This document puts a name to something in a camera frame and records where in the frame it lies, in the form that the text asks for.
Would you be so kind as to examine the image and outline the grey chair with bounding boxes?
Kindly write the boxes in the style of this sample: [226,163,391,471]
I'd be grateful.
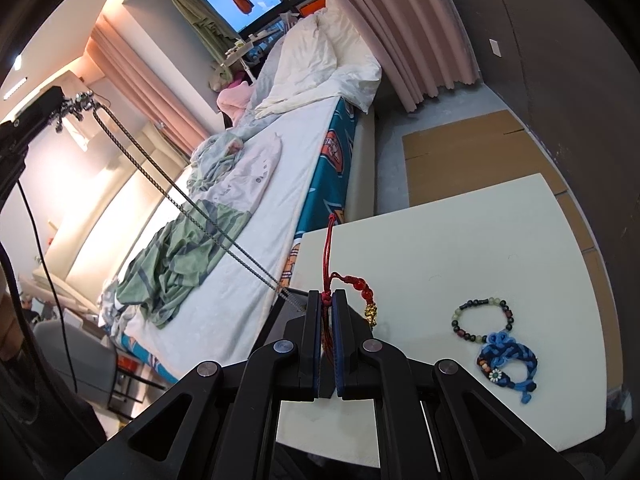
[32,317,122,412]

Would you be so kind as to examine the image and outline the white side table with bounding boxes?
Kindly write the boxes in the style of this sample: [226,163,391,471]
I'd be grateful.
[275,173,624,454]

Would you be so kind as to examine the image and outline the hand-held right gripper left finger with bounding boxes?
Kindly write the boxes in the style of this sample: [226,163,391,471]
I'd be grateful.
[65,289,324,480]

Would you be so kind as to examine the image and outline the bed with white cover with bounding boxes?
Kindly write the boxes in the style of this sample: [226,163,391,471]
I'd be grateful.
[99,96,377,382]

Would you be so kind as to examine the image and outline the silver chain necklace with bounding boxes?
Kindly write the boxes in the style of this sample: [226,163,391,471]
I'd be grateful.
[54,91,302,312]

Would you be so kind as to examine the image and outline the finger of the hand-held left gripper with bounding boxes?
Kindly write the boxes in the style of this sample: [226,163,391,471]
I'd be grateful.
[0,86,67,142]

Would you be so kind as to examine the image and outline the green striped cloth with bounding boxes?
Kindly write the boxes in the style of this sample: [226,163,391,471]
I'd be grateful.
[114,199,252,331]

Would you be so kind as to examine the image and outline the white printed baby garment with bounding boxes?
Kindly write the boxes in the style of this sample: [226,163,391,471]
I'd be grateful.
[199,132,284,212]

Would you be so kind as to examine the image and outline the black cable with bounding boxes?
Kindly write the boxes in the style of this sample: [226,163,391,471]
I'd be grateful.
[14,177,80,397]

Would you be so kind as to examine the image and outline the red string bracelet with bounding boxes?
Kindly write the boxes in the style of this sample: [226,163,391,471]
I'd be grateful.
[320,213,379,361]

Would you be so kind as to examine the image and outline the dark beaded bracelet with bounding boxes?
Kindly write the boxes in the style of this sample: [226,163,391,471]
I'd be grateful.
[452,297,516,346]

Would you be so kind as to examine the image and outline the pink curtain by headboard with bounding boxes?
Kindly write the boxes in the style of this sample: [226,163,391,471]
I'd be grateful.
[84,14,215,162]

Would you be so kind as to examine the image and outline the beige padded headboard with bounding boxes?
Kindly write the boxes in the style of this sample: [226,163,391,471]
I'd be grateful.
[34,124,197,292]

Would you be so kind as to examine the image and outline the blue knotted bracelet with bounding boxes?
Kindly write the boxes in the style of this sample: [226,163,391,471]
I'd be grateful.
[475,331,540,405]

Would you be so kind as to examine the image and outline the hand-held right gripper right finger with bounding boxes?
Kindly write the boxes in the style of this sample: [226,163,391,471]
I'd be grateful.
[332,289,587,480]

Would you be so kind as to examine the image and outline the pink curtain by grey wall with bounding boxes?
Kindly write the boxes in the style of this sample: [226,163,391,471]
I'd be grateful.
[305,0,484,112]

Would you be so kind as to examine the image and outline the white duvet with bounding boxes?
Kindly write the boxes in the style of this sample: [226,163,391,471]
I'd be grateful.
[254,6,384,122]

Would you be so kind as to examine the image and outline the white stand table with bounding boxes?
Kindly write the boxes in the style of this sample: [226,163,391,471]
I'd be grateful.
[219,29,277,82]

